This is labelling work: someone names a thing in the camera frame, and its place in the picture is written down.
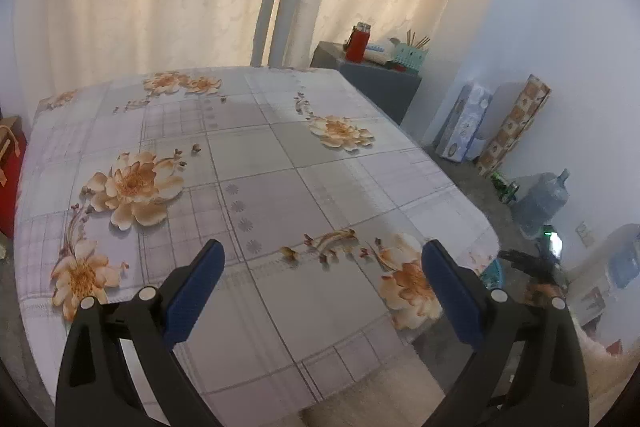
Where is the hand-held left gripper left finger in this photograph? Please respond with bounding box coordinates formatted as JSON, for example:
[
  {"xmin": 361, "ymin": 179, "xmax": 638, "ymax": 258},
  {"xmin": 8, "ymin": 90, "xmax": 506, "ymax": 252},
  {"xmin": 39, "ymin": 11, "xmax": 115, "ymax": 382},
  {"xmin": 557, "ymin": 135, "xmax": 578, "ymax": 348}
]
[{"xmin": 55, "ymin": 238, "xmax": 226, "ymax": 427}]

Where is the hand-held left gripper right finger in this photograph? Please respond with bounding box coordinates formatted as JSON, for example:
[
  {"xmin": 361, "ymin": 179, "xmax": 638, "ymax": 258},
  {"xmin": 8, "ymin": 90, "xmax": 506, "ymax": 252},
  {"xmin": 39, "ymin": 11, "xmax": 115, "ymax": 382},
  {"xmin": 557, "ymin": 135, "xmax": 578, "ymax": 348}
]
[{"xmin": 421, "ymin": 239, "xmax": 592, "ymax": 427}]

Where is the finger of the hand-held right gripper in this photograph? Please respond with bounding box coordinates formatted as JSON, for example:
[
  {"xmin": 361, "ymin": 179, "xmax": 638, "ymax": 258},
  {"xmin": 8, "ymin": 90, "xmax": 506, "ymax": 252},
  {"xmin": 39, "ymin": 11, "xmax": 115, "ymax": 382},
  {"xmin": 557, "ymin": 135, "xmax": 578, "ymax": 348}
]
[{"xmin": 497, "ymin": 248, "xmax": 548, "ymax": 279}]

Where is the blue plastic basket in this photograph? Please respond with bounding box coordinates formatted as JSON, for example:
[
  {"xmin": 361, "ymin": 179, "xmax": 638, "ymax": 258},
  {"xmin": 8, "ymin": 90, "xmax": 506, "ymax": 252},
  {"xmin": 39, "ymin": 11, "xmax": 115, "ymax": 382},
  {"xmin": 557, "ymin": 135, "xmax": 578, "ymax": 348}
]
[{"xmin": 481, "ymin": 257, "xmax": 506, "ymax": 289}]

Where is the large water jug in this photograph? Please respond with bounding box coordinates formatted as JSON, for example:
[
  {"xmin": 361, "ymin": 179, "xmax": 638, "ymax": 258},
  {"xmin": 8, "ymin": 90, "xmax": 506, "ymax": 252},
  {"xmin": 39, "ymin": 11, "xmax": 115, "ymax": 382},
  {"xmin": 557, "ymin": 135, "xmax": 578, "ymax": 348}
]
[{"xmin": 512, "ymin": 169, "xmax": 571, "ymax": 239}]

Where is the green glass bottle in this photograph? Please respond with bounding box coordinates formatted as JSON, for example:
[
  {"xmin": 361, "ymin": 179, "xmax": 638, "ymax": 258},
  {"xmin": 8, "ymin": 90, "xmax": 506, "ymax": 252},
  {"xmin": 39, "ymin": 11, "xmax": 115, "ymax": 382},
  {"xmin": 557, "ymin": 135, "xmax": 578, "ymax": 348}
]
[{"xmin": 490, "ymin": 171, "xmax": 521, "ymax": 206}]

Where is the floral tablecloth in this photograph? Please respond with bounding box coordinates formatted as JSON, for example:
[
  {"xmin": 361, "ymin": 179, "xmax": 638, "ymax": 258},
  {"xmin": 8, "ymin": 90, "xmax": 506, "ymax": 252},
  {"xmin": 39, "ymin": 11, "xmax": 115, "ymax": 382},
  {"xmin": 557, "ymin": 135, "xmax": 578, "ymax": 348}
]
[{"xmin": 12, "ymin": 66, "xmax": 501, "ymax": 424}]

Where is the tissue paper pack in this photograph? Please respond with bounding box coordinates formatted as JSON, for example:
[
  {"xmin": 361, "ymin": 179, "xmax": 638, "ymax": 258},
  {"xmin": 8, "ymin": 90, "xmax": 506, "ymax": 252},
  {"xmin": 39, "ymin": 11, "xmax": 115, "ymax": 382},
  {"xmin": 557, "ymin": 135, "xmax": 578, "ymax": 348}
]
[{"xmin": 435, "ymin": 82, "xmax": 494, "ymax": 164}]

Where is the red gift bag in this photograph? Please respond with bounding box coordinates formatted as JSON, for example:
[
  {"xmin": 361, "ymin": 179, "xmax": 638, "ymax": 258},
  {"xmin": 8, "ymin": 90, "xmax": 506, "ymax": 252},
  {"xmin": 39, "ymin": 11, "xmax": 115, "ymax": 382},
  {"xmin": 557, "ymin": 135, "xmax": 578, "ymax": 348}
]
[{"xmin": 0, "ymin": 117, "xmax": 29, "ymax": 239}]

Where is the grey cabinet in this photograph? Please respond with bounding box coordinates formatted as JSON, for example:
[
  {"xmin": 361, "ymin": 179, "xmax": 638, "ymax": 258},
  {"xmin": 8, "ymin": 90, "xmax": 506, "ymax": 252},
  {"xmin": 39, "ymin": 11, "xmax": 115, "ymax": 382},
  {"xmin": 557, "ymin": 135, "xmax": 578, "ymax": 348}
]
[{"xmin": 310, "ymin": 41, "xmax": 423, "ymax": 126}]

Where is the green utensil holder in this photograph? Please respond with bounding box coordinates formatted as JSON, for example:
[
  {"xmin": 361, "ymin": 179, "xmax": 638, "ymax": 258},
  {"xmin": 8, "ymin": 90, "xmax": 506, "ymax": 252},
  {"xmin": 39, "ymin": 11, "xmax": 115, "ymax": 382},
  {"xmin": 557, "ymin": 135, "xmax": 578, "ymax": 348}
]
[{"xmin": 390, "ymin": 39, "xmax": 430, "ymax": 76}]

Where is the white rolling pin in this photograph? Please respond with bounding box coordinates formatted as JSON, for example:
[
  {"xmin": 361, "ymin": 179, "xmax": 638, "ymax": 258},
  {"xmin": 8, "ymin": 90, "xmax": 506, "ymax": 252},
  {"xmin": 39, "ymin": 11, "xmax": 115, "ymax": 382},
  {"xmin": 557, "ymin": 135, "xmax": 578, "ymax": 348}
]
[{"xmin": 364, "ymin": 46, "xmax": 394, "ymax": 67}]

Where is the red thermos bottle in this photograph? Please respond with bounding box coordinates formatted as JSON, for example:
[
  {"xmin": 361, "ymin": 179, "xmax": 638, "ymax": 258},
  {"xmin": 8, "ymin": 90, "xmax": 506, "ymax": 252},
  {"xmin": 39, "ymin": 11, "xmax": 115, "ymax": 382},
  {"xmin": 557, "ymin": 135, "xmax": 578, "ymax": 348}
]
[{"xmin": 345, "ymin": 22, "xmax": 372, "ymax": 63}]

